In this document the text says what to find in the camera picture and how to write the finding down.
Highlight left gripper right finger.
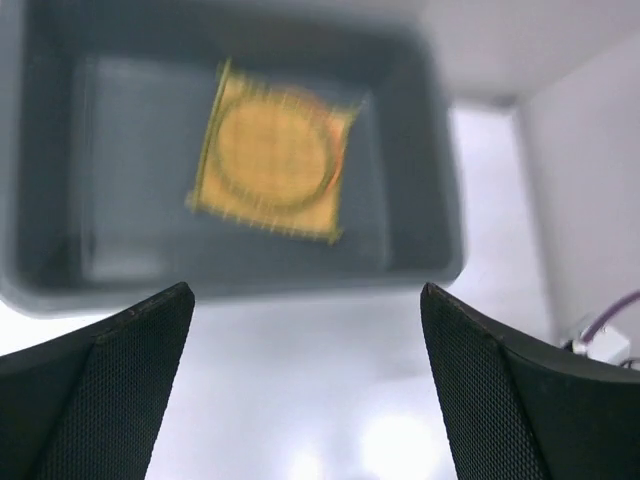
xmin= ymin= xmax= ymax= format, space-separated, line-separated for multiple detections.
xmin=420 ymin=283 xmax=639 ymax=480

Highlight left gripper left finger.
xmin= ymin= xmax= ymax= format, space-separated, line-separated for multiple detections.
xmin=1 ymin=282 xmax=195 ymax=479

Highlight square woven bamboo mat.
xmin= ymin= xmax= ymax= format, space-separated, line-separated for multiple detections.
xmin=187 ymin=60 xmax=360 ymax=244

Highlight round green-rimmed bamboo mat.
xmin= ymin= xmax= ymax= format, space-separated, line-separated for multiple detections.
xmin=210 ymin=92 xmax=334 ymax=211

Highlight round orange woven mat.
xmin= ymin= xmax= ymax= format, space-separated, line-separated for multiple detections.
xmin=326 ymin=111 xmax=350 ymax=188

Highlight grey plastic bin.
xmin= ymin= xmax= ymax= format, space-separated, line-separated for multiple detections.
xmin=1 ymin=1 xmax=464 ymax=315

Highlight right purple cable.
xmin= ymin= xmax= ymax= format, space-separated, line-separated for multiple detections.
xmin=582 ymin=288 xmax=640 ymax=346

